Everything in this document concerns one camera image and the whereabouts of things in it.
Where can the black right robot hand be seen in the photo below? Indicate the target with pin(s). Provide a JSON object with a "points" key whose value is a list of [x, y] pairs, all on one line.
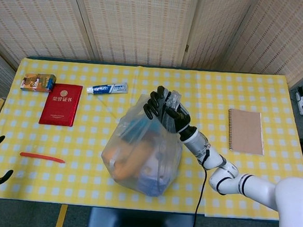
{"points": [[179, 119]]}

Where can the transparent plastic bag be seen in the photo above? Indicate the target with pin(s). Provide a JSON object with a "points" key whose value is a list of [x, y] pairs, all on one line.
{"points": [[130, 119]]}

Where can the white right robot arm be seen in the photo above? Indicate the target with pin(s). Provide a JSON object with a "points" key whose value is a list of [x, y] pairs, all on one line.
{"points": [[260, 188]]}

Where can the teal package inside bag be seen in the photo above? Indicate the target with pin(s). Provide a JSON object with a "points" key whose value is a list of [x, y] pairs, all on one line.
{"points": [[133, 129]]}

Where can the orange item inside bag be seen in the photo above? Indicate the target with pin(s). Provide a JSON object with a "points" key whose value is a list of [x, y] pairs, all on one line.
{"points": [[129, 166]]}

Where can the blue white box inside bag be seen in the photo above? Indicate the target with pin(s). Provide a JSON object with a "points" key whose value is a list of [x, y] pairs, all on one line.
{"points": [[151, 186]]}

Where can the thin red plastic strip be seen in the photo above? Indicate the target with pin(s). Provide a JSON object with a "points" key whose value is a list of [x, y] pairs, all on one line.
{"points": [[41, 156]]}

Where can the brown spiral notebook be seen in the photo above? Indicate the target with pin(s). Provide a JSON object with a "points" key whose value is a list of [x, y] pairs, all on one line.
{"points": [[246, 131]]}

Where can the red certificate book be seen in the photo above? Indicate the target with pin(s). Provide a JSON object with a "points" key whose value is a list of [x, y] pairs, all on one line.
{"points": [[61, 107]]}

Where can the colourful small cardboard box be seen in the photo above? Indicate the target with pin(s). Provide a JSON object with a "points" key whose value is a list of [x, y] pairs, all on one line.
{"points": [[39, 82]]}

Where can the white blue toothpaste tube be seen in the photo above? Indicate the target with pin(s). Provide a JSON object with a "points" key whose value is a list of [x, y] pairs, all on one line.
{"points": [[109, 88]]}

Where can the yellow checked tablecloth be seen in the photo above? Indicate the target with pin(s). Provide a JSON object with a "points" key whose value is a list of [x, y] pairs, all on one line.
{"points": [[87, 145]]}

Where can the woven beige folding screen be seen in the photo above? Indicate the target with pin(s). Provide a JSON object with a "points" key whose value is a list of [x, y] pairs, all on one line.
{"points": [[134, 26]]}

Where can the dark blue robot torso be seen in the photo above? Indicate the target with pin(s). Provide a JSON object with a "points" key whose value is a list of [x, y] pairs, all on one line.
{"points": [[138, 224]]}

